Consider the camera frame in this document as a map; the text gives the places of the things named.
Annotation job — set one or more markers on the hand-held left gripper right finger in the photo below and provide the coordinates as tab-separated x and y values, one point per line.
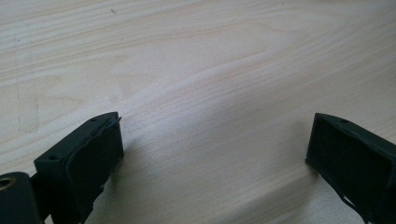
355	161

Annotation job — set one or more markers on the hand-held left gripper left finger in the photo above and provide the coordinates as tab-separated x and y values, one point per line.
84	161

